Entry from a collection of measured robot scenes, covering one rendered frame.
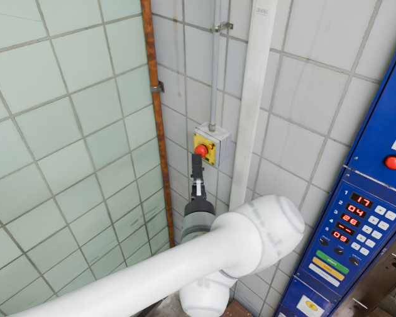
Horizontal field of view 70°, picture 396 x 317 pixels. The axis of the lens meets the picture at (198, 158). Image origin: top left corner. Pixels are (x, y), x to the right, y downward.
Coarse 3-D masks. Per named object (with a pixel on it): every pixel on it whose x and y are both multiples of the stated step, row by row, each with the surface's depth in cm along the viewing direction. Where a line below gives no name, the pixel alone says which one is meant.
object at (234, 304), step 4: (232, 304) 138; (236, 304) 138; (240, 304) 138; (228, 308) 136; (232, 308) 136; (236, 308) 136; (240, 308) 136; (244, 308) 136; (224, 312) 135; (228, 312) 135; (232, 312) 135; (236, 312) 135; (240, 312) 135; (244, 312) 135; (248, 312) 135; (220, 316) 134; (224, 316) 134; (228, 316) 134; (232, 316) 134; (236, 316) 134; (240, 316) 134; (244, 316) 134; (248, 316) 134; (252, 316) 134
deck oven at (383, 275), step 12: (384, 264) 72; (372, 276) 76; (384, 276) 74; (360, 288) 82; (372, 288) 79; (384, 288) 76; (348, 300) 88; (360, 300) 84; (372, 300) 81; (336, 312) 95; (348, 312) 91; (360, 312) 86; (372, 312) 83
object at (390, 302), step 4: (388, 296) 82; (392, 296) 82; (384, 300) 82; (388, 300) 82; (392, 300) 82; (380, 304) 81; (384, 304) 81; (388, 304) 81; (392, 304) 81; (376, 308) 81; (380, 308) 80; (384, 308) 80; (388, 308) 80; (392, 308) 80; (376, 312) 82; (380, 312) 81; (384, 312) 80; (388, 312) 79; (392, 312) 79; (380, 316) 81; (384, 316) 80; (388, 316) 79; (392, 316) 78
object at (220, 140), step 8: (200, 128) 88; (208, 128) 88; (216, 128) 88; (200, 136) 86; (208, 136) 85; (216, 136) 85; (224, 136) 85; (200, 144) 88; (208, 144) 85; (216, 144) 83; (224, 144) 86; (208, 152) 87; (216, 152) 85; (224, 152) 89; (208, 160) 90; (216, 160) 87
